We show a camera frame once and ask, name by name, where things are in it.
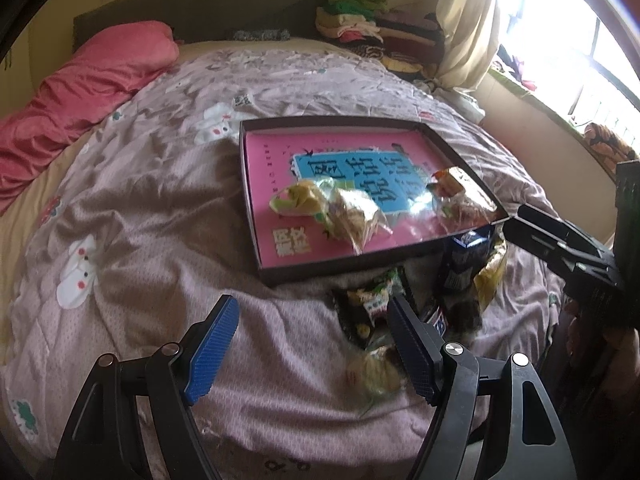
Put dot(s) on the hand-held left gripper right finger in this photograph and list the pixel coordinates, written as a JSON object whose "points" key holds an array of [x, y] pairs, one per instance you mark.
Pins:
{"points": [[412, 350]]}

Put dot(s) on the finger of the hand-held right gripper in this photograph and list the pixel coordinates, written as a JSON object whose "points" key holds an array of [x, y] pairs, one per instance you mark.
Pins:
{"points": [[555, 227], [560, 265]]}

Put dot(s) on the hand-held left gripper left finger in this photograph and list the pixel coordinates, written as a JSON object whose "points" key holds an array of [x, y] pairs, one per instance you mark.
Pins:
{"points": [[212, 350]]}

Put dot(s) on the clear-wrapped yellow cake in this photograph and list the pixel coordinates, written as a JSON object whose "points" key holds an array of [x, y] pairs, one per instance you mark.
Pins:
{"points": [[375, 370]]}

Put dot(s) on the brown chocolate bar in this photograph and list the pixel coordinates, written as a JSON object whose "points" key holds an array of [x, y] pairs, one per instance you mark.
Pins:
{"points": [[440, 317]]}

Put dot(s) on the yellow snack packet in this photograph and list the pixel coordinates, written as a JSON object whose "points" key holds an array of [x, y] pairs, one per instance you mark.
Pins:
{"points": [[492, 272]]}

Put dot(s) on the black green pea packet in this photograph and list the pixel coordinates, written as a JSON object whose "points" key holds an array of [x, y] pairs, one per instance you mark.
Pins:
{"points": [[365, 300]]}

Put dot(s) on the blue snack packet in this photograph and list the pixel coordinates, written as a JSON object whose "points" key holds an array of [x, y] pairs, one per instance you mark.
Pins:
{"points": [[462, 265]]}

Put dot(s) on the orange snack packet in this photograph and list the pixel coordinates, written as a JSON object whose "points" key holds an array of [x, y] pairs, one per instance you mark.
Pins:
{"points": [[460, 200]]}

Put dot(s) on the pink tray with black rim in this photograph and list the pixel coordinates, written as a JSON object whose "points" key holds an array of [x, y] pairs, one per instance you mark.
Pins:
{"points": [[350, 261]]}

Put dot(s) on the clear-wrapped brown pastry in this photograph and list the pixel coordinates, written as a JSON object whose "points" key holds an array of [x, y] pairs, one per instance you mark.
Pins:
{"points": [[352, 217]]}

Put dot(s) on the green-wrapped yellow cake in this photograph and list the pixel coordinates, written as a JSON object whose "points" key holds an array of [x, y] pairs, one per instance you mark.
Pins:
{"points": [[300, 197]]}

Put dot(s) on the orange patterned cushion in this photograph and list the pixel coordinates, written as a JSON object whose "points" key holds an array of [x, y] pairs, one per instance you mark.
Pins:
{"points": [[610, 147]]}

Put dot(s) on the white cloth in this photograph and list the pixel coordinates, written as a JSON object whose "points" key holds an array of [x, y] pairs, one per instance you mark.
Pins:
{"points": [[467, 105]]}

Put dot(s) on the colourful cloth heap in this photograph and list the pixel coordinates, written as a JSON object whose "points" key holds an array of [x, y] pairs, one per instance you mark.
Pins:
{"points": [[515, 67]]}

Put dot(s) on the pink book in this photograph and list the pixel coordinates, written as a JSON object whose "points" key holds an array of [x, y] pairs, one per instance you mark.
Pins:
{"points": [[280, 160]]}

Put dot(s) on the window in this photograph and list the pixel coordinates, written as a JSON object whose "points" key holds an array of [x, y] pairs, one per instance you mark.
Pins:
{"points": [[575, 25]]}

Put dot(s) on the cream curtain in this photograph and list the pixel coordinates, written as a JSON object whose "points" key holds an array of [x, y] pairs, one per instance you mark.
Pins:
{"points": [[465, 25]]}

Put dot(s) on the pile of folded clothes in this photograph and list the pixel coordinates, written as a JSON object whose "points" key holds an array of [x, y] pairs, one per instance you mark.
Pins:
{"points": [[400, 35]]}

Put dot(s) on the pink pillow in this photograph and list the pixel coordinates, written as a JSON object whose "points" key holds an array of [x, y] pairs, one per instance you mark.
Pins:
{"points": [[75, 95]]}

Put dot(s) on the dark patterned cloth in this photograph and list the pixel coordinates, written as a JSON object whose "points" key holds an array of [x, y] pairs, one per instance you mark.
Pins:
{"points": [[260, 35]]}

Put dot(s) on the dark upholstered headboard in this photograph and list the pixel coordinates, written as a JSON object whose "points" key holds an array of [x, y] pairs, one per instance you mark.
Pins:
{"points": [[225, 10]]}

